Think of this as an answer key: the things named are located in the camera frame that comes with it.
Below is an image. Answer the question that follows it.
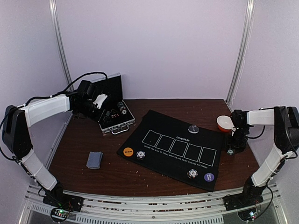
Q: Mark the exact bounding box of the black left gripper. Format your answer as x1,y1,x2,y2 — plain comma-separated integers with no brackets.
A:
74,100,113,126

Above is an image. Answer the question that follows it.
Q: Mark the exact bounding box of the single green poker chip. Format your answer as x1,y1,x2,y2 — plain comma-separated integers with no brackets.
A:
227,150,234,155

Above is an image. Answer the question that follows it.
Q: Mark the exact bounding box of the purple small blind button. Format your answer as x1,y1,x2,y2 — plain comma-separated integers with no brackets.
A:
204,173,215,182

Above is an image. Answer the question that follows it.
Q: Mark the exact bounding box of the black white dealer button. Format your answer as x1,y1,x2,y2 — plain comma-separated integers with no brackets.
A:
188,125,199,134

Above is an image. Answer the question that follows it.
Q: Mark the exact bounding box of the blue playing card deck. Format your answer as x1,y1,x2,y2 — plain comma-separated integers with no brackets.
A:
86,152,103,169

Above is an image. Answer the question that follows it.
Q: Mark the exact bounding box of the orange big blind button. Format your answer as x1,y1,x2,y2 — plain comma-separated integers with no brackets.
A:
123,147,134,157

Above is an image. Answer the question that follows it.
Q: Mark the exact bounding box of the poker chip stack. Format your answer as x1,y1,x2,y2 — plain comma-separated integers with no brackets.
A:
187,169,198,179

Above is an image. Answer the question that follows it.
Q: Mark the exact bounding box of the blue white chip stack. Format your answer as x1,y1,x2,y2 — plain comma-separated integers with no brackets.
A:
136,150,146,160

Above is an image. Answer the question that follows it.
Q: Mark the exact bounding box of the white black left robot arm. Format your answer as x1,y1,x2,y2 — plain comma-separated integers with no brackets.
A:
1,92,107,207

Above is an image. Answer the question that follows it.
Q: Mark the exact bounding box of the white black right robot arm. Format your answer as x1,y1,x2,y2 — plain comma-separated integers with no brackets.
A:
223,106,299,210

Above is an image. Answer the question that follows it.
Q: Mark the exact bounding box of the red white bowl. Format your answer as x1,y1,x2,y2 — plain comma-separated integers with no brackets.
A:
216,115,234,133

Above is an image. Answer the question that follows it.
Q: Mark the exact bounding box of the aluminium poker chip case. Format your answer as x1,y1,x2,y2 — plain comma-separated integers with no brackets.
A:
96,73,135,135

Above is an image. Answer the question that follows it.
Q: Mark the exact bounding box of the green red poker chip row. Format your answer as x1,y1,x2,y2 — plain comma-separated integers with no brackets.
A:
117,102,127,115

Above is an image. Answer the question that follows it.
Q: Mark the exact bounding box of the black poker playing mat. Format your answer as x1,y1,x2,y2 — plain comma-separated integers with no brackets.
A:
117,110,225,191

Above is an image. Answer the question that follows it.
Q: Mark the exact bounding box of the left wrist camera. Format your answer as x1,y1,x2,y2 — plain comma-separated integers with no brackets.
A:
77,80,108,109

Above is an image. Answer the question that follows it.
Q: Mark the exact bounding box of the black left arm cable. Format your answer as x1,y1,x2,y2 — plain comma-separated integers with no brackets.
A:
0,71,108,164

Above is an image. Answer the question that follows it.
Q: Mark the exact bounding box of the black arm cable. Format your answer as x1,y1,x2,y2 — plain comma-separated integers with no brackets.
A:
0,71,108,164
247,126,299,220

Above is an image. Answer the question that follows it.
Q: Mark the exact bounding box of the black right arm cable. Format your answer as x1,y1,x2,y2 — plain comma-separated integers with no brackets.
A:
247,126,299,220

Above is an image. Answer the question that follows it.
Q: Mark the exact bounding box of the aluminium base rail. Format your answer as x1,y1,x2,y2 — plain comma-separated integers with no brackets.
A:
22,183,283,224

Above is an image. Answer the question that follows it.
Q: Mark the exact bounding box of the left aluminium frame post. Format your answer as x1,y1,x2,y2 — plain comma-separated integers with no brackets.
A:
49,0,74,91

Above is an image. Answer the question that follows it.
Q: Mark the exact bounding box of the aluminium frame post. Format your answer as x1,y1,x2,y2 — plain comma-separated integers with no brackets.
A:
226,0,255,109
49,0,74,91

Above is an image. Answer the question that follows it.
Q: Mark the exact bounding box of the right aluminium frame post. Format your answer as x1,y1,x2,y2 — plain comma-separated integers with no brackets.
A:
226,0,255,109

